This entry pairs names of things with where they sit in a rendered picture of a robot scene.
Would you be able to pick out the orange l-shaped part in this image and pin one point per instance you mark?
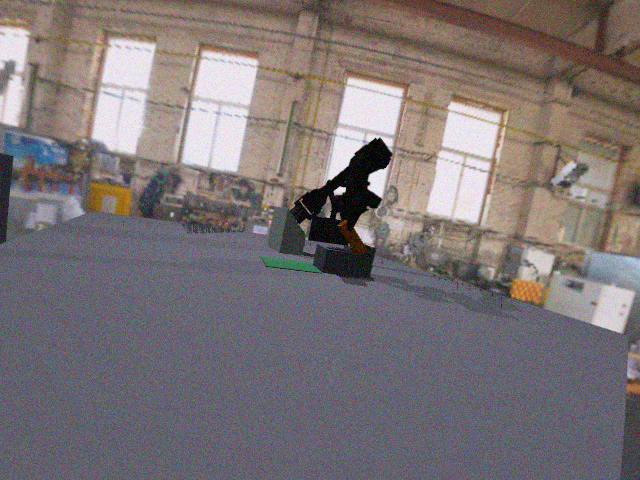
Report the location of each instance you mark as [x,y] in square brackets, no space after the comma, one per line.
[356,244]

